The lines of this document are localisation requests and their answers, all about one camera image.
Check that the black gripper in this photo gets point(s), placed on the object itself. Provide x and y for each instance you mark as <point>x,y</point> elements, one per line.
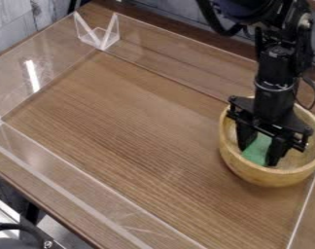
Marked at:
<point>268,114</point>

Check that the brown wooden bowl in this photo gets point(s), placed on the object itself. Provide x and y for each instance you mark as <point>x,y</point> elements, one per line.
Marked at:
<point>295,167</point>

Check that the black metal table frame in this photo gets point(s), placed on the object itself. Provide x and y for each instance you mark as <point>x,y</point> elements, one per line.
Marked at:
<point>35,238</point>

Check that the clear acrylic tray wall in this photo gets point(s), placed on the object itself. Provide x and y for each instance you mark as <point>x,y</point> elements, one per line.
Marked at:
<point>99,175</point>

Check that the clear acrylic corner bracket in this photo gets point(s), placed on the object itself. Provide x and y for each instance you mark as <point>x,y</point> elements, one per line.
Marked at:
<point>98,37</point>

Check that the green rectangular block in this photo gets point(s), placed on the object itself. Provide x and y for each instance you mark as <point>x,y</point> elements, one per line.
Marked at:
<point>257,149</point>

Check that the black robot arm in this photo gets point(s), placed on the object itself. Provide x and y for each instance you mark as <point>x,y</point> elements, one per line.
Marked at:
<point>283,25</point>

